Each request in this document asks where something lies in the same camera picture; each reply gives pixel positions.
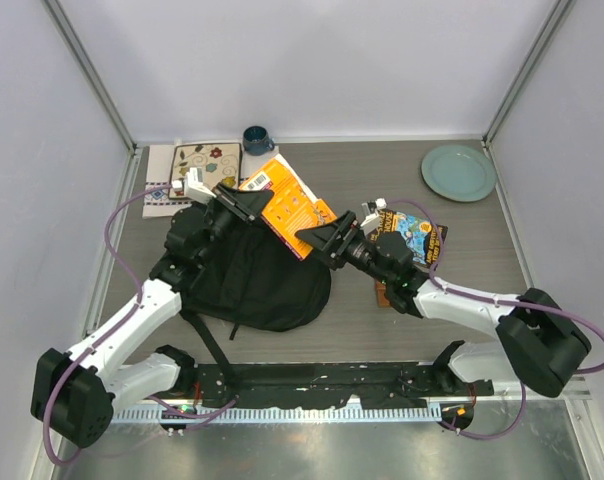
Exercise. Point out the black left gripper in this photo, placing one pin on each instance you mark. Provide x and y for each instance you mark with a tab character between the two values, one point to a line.
247	203

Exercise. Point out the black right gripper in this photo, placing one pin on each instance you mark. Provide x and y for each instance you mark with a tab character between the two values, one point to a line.
326	238

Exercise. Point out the orange paperback book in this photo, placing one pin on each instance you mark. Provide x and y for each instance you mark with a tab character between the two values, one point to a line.
293	206

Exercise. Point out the black fabric backpack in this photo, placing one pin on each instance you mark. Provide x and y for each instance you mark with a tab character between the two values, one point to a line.
252	280

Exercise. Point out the black comic cover book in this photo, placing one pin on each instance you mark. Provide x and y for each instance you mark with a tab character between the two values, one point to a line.
418	234

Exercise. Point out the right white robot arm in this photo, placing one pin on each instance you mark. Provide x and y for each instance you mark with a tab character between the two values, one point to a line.
543	347

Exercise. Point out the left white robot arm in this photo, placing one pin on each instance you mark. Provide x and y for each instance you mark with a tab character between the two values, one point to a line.
77	391

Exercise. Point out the square floral ceramic plate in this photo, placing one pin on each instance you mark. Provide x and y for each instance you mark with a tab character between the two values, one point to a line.
218	162

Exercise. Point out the blue ceramic mug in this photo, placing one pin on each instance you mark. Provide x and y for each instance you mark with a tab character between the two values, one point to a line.
256	141

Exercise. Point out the brown leather wallet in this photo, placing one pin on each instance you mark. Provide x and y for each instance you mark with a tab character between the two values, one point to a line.
381	295

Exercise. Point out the round teal plate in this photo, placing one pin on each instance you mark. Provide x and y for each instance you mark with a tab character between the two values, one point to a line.
458	173

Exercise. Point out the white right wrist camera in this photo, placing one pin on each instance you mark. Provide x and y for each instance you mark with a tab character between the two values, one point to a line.
372	215

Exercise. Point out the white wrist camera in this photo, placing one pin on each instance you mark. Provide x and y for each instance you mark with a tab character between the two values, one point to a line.
192	187
372	215

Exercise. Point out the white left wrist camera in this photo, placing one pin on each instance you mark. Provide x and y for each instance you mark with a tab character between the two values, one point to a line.
192	187

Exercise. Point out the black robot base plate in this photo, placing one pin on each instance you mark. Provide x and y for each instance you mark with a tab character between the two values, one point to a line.
320	386

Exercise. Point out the white slotted cable duct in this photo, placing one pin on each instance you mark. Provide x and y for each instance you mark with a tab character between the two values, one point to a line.
147	413

